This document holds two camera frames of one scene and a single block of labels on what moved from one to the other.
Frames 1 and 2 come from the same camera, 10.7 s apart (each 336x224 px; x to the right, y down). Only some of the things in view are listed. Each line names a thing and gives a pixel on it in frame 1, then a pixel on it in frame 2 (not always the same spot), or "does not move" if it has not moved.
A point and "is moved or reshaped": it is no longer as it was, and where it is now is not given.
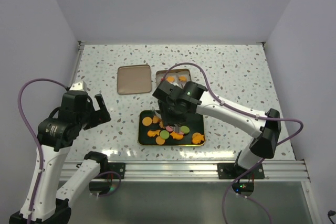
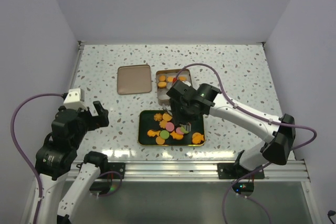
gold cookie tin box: [177, 76] does not move
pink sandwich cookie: [169, 128] does not move
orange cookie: [182, 78] does not move
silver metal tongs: [176, 127] → [186, 126]
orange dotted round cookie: [147, 121] is moved or reshaped
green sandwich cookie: [185, 129] does not move
